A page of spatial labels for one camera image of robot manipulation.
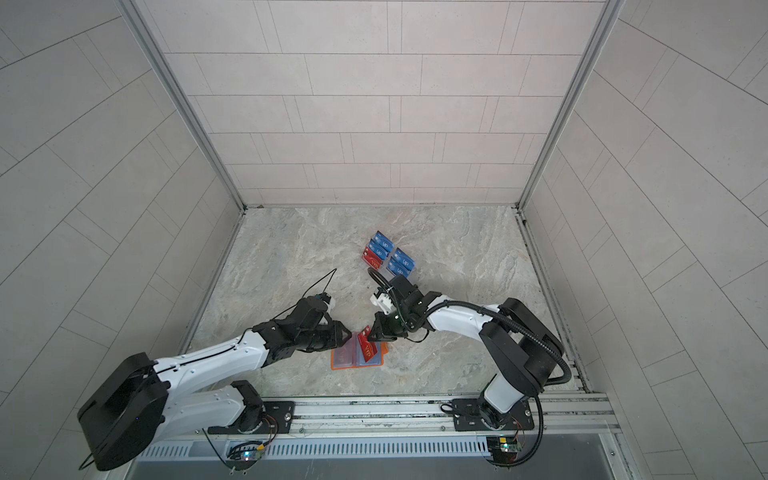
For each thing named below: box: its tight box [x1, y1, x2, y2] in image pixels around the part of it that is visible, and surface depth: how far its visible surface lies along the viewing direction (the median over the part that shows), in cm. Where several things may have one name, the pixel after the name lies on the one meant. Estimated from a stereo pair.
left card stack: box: [362, 230, 395, 271], surface depth 98 cm
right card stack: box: [388, 247, 416, 278], surface depth 93 cm
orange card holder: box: [331, 332, 389, 371], surface depth 82 cm
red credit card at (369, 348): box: [358, 325, 378, 362], surface depth 80 cm
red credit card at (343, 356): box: [334, 338, 354, 367], surface depth 82 cm
